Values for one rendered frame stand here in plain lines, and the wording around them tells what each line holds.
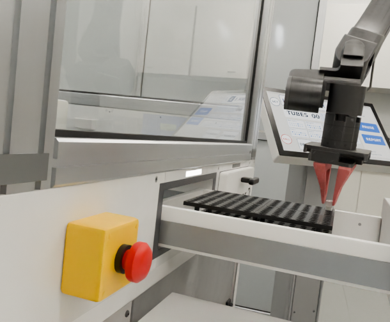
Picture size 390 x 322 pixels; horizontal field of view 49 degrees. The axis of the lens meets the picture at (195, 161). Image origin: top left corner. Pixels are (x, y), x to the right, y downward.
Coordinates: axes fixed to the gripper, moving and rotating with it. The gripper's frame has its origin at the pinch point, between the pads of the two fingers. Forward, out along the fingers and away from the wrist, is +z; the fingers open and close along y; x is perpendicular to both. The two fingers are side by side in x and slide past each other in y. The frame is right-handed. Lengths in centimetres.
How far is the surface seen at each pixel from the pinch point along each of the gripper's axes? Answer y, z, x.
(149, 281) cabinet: -20.3, 12.5, -23.4
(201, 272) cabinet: -24.4, 22.8, 5.3
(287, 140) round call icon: -26, -1, 69
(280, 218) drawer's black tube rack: -4.1, 0.5, -15.8
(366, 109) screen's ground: -7, -14, 110
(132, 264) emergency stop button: -10.8, 0.2, -43.1
